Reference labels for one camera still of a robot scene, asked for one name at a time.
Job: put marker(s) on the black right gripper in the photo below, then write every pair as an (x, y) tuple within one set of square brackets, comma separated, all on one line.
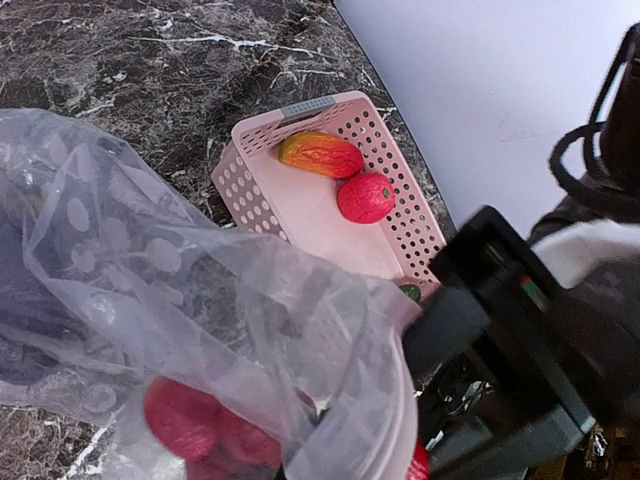
[(552, 328)]

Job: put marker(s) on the green lime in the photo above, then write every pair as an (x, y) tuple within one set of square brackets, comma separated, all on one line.
[(412, 291)]

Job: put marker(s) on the clear zip top bag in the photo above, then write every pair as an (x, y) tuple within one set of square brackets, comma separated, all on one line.
[(111, 279)]

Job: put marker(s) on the red lychee bunch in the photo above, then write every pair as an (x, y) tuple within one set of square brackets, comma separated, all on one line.
[(215, 442)]

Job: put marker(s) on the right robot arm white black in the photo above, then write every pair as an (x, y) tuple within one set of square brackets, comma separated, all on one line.
[(597, 166)]

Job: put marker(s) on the pink perforated plastic basket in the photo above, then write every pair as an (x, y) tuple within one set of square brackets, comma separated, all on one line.
[(265, 196)]

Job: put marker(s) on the red orange mango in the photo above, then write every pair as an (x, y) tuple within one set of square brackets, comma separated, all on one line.
[(322, 154)]

